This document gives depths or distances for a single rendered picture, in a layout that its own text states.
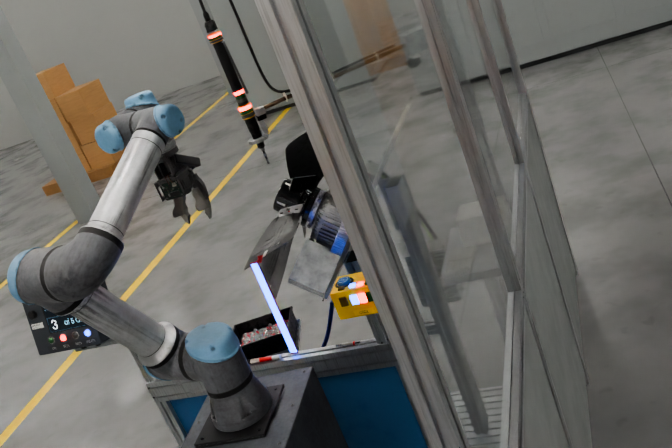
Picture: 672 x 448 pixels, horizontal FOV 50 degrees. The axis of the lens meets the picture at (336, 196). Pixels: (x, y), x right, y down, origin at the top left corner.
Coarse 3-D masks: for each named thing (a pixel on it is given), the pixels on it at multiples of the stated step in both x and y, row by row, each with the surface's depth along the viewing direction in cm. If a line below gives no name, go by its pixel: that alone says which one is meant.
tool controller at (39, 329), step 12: (36, 312) 236; (48, 312) 234; (36, 324) 237; (72, 324) 232; (84, 324) 231; (36, 336) 238; (48, 336) 236; (84, 336) 232; (96, 336) 230; (48, 348) 237; (60, 348) 236; (72, 348) 234; (84, 348) 240
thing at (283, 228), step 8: (280, 216) 243; (288, 216) 240; (296, 216) 238; (272, 224) 240; (280, 224) 237; (288, 224) 235; (296, 224) 232; (264, 232) 240; (272, 232) 235; (280, 232) 232; (288, 232) 228; (264, 240) 234; (272, 240) 229; (280, 240) 226; (288, 240) 220; (256, 248) 234; (264, 248) 229; (272, 248) 224; (256, 256) 229; (264, 256) 224; (248, 264) 230
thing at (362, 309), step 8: (360, 272) 211; (336, 280) 212; (352, 280) 207; (360, 280) 206; (336, 288) 207; (344, 288) 205; (352, 288) 203; (360, 288) 202; (368, 288) 201; (336, 296) 205; (336, 304) 206; (360, 304) 204; (368, 304) 203; (344, 312) 206; (352, 312) 206; (360, 312) 205; (368, 312) 204; (376, 312) 204
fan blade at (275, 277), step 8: (280, 248) 255; (288, 248) 252; (272, 256) 258; (280, 256) 255; (264, 264) 264; (272, 264) 258; (280, 264) 254; (264, 272) 263; (272, 272) 257; (280, 272) 254; (272, 280) 257; (280, 280) 253; (272, 288) 256
